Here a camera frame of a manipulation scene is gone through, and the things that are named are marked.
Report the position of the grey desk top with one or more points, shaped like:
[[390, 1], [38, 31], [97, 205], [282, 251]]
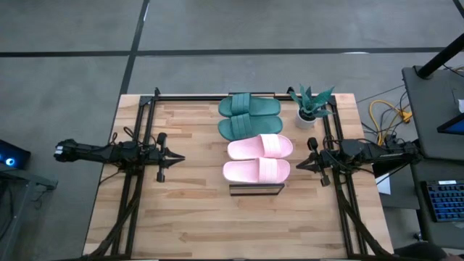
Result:
[[417, 170], [427, 119]]

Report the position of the white paper sheet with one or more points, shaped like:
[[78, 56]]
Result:
[[461, 106], [383, 185]]

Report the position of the black computer blue light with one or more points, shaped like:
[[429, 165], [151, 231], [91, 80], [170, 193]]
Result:
[[14, 154]]

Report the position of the wooden shelf black metal frame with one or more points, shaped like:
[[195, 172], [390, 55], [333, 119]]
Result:
[[253, 185]]

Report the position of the blue screen laptop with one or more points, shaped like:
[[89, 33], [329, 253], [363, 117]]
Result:
[[455, 127]]

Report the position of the green plant in white pot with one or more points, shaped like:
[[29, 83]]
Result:
[[310, 105]]

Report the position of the black stand pole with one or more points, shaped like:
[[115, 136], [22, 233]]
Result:
[[442, 54]]

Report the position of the black aluminium rig frame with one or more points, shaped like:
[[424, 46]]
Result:
[[188, 98]]

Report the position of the black desk caster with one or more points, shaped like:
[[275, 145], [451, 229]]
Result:
[[417, 236]]

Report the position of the green rubber slide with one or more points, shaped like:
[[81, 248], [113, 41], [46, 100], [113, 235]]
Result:
[[250, 105], [250, 127]]

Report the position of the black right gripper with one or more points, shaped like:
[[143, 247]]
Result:
[[324, 159]]

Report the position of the pink rubber slide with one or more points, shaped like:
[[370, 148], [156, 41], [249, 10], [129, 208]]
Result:
[[261, 146], [253, 170]]

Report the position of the grey metal stand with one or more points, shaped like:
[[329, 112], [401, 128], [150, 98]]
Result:
[[21, 177]]

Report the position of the black keyboard blue keys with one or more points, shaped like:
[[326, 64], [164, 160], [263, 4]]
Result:
[[446, 199]]

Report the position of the person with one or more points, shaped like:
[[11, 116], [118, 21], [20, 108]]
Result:
[[420, 252]]

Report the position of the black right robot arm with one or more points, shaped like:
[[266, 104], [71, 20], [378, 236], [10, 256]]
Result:
[[380, 154]]

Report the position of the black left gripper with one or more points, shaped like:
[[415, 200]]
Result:
[[161, 159]]

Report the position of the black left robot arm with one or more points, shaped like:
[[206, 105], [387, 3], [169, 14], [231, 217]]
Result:
[[94, 152]]

